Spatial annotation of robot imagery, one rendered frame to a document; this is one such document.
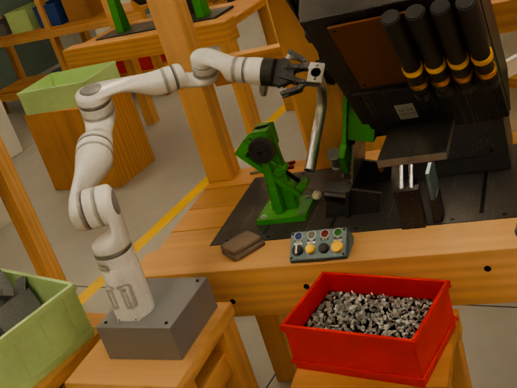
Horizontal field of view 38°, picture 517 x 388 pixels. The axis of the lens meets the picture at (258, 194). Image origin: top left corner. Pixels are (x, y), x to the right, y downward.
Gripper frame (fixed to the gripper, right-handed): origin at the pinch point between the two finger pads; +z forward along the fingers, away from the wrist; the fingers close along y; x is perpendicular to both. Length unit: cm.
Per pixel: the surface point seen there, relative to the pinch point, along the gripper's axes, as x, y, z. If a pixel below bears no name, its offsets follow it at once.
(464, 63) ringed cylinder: -34, -8, 39
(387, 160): -15.3, -25.4, 24.2
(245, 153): 9.1, -20.8, -17.7
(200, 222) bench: 34, -37, -35
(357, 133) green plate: 0.3, -14.6, 13.7
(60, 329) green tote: 1, -77, -56
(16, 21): 446, 213, -426
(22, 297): 8, -70, -74
